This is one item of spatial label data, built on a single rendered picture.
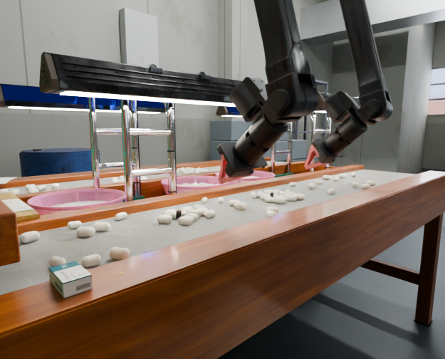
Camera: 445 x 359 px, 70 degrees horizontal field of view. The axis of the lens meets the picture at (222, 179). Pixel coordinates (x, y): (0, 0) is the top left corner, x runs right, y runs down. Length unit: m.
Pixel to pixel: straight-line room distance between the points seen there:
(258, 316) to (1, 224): 0.45
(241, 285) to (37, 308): 0.32
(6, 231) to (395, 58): 6.68
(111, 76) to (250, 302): 0.53
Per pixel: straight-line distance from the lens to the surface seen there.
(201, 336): 0.57
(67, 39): 3.37
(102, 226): 0.77
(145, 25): 3.69
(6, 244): 0.51
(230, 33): 4.36
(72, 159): 2.43
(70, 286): 0.45
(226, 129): 3.65
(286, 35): 0.57
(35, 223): 0.83
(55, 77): 0.69
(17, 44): 3.23
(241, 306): 0.61
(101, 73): 0.73
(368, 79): 0.89
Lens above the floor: 0.97
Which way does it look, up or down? 9 degrees down
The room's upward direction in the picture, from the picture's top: straight up
